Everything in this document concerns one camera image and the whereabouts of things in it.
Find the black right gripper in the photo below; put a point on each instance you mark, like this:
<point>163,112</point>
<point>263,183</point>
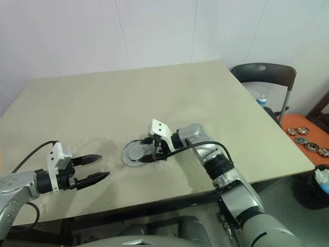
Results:
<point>162,150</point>

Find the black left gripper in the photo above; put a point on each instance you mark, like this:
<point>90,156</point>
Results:
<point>66,177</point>

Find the grey round plate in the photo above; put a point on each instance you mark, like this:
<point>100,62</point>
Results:
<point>136,151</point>

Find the grey motor stator housing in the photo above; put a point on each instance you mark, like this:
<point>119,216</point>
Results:
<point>126,160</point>

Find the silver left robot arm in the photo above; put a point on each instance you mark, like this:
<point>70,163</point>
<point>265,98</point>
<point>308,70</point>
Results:
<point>18,180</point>

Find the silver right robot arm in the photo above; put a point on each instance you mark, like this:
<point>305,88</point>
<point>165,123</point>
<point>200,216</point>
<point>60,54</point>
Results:
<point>195,131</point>

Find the white and blue bottle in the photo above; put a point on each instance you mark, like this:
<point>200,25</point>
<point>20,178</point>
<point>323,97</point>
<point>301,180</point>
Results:
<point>262,101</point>

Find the dark grey folding chair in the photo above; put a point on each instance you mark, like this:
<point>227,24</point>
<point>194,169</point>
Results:
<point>270,74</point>

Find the orange tray with wheels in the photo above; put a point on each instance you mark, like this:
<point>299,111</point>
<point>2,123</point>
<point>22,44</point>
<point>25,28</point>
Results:
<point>295,121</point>

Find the black trash bin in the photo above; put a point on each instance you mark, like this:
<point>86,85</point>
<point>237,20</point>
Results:
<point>306,193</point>

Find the white crumpled tissue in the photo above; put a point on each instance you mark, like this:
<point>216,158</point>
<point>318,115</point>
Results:
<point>322,175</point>

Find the dark framed door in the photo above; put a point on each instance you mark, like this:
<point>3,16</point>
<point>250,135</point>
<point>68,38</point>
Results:
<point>320,110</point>

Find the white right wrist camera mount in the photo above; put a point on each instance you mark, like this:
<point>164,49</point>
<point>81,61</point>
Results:
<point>159,128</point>

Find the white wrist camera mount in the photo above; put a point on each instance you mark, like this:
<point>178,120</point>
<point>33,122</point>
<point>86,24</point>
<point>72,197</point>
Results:
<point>159,128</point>
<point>55,150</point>

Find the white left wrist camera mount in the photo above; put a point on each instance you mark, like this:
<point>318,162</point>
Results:
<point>55,150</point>

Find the black table frame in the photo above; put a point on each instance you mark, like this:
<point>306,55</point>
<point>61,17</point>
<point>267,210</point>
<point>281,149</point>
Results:
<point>128,209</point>

